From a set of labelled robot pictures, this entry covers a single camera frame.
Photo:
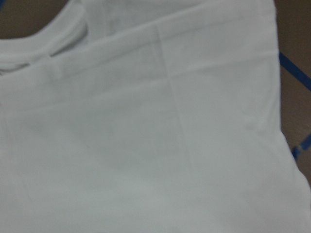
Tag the white printed t-shirt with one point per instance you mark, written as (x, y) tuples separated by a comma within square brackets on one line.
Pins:
[(148, 116)]

